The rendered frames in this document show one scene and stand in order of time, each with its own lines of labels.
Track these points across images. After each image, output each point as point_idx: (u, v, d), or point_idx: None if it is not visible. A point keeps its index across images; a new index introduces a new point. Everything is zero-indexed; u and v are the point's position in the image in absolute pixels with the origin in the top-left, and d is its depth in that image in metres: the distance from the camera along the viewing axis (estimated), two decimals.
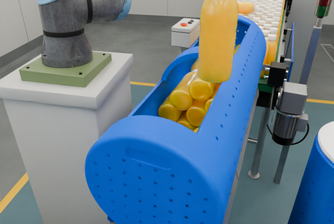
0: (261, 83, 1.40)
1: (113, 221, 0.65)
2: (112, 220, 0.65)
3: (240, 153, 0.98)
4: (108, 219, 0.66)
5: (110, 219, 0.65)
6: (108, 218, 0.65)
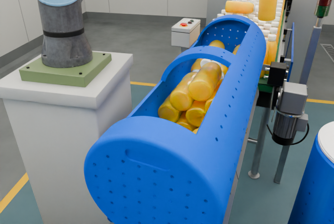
0: (261, 83, 1.40)
1: (112, 222, 0.65)
2: (111, 220, 0.65)
3: (240, 153, 0.98)
4: (107, 219, 0.66)
5: (109, 219, 0.65)
6: (107, 218, 0.66)
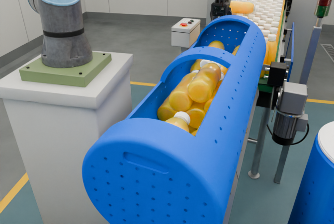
0: (261, 83, 1.40)
1: None
2: None
3: (240, 153, 0.98)
4: None
5: None
6: None
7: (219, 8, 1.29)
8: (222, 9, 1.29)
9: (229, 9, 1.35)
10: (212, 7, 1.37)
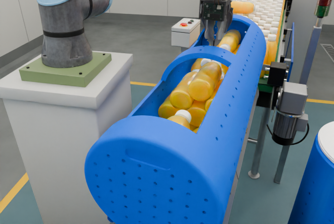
0: (261, 83, 1.40)
1: (113, 221, 0.65)
2: (112, 220, 0.65)
3: (240, 153, 0.98)
4: (108, 219, 0.66)
5: (110, 219, 0.65)
6: (108, 218, 0.65)
7: (213, 6, 0.76)
8: (219, 8, 0.75)
9: (229, 10, 0.81)
10: (203, 7, 0.84)
